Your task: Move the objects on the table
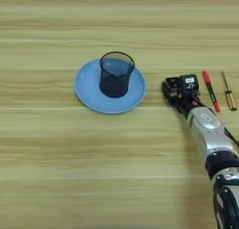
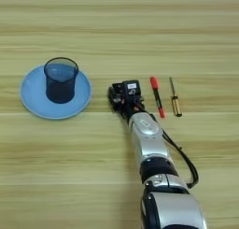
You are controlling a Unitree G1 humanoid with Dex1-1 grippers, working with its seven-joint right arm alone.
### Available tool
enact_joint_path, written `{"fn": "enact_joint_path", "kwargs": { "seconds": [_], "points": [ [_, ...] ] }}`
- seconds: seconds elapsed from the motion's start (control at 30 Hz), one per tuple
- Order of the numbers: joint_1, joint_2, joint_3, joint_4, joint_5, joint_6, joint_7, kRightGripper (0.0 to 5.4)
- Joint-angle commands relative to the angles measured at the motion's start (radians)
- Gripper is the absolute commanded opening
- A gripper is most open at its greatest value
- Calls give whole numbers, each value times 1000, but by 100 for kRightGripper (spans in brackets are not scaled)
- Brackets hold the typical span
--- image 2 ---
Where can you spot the blue round plate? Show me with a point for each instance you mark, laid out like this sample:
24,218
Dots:
32,94

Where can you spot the black mesh pen cup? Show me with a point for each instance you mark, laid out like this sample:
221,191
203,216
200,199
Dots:
60,80

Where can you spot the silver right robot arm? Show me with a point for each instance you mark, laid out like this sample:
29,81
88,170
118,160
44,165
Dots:
149,139

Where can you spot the red and black marker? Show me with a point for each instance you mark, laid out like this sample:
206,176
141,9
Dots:
154,82

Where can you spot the black box with white label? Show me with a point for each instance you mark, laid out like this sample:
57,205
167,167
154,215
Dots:
132,88

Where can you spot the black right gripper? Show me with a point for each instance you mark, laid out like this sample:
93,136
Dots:
132,105

